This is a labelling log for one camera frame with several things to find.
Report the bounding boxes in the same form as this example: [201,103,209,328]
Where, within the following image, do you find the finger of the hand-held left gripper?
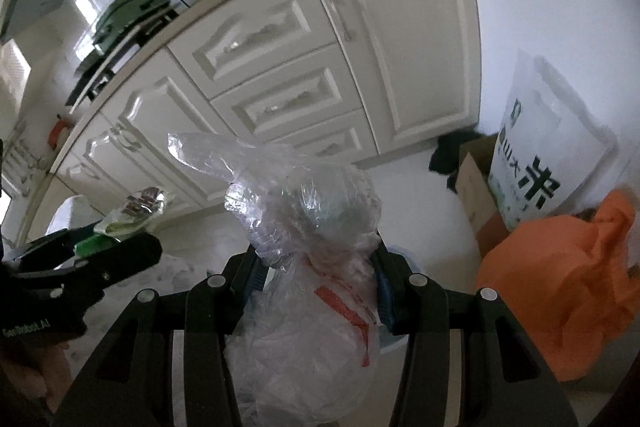
[10,234,163,305]
[0,229,77,275]

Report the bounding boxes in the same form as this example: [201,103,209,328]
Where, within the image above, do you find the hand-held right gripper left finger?
[50,247,266,427]

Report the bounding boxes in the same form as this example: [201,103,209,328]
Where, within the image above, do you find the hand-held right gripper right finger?
[370,232,578,427]

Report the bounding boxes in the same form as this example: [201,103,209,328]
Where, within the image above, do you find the green foil snack wrapper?
[75,187,173,255]

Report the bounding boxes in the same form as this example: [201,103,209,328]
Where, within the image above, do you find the clear plastic bag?
[167,132,383,273]

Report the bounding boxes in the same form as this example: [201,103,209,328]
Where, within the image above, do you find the person's left hand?
[0,343,73,413]

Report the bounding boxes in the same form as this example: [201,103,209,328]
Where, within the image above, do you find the red and white bowl stack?
[47,117,71,146]

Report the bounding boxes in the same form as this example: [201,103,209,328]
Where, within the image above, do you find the cardboard box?
[456,146,511,260]

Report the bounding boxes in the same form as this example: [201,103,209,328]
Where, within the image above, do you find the cream cabinet drawer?
[209,43,353,142]
[260,107,381,162]
[167,0,340,100]

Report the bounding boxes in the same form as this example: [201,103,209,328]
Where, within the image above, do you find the black cloth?
[429,129,496,195]

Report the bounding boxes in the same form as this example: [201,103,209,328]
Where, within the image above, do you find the orange plastic bag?
[475,189,640,383]

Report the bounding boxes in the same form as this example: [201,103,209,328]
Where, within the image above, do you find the black gas stove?
[65,4,181,108]

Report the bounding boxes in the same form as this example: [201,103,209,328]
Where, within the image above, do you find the white printed rice bag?
[487,49,620,232]

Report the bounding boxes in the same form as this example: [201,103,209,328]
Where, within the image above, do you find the cream base cabinet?
[20,0,483,248]

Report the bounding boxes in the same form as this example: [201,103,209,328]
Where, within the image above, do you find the green electric cooker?
[92,0,176,56]

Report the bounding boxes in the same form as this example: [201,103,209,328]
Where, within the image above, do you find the wall utensil rack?
[2,127,51,195]

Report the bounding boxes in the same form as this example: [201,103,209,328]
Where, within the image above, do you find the cream lattice wall cabinet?
[0,39,31,108]

